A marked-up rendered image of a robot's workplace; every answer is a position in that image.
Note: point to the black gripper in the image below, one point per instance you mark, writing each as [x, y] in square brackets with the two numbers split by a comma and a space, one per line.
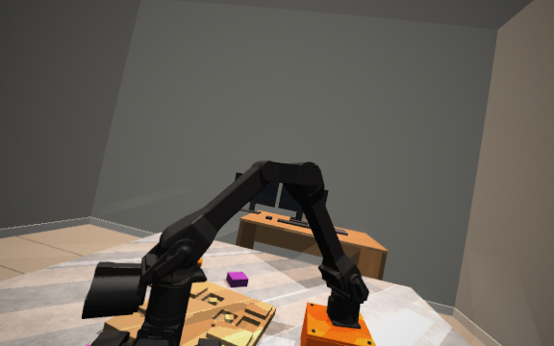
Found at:
[156, 328]

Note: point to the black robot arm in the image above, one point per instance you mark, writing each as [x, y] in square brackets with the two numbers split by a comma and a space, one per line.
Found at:
[171, 266]

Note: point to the purple cube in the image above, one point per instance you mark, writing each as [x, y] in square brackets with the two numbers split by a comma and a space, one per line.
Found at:
[236, 279]

